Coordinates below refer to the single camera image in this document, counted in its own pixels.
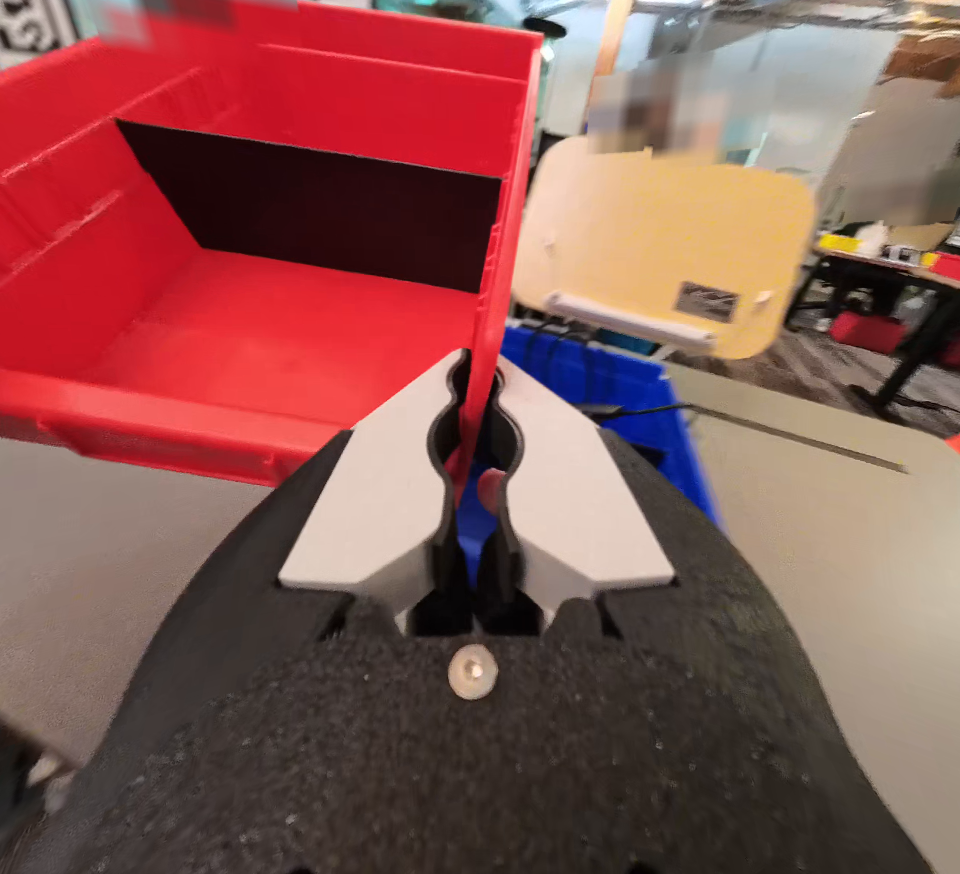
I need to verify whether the thin black cable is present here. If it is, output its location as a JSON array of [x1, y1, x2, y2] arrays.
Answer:
[[579, 400, 695, 423]]

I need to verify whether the small red bin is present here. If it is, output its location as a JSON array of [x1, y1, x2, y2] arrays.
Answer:
[[827, 310, 910, 357]]

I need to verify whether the black bin divider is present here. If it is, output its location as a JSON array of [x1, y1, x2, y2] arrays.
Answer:
[[114, 119, 505, 295]]

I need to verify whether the wooden table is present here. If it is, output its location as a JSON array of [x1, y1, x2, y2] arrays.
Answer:
[[787, 225, 960, 419]]

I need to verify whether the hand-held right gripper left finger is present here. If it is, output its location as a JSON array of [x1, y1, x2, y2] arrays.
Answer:
[[277, 349, 475, 637]]

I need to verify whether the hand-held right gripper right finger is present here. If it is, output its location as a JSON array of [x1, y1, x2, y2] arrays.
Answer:
[[480, 359, 678, 636]]

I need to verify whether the cardboard box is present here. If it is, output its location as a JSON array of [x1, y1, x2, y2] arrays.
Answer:
[[887, 221, 955, 254]]

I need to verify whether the red storage bin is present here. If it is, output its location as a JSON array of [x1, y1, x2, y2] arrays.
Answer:
[[0, 0, 546, 507]]

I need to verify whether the blue storage bin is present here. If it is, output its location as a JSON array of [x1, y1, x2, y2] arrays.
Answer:
[[456, 325, 723, 584]]

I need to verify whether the wooden board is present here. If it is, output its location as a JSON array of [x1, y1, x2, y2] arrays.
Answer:
[[511, 134, 820, 363]]

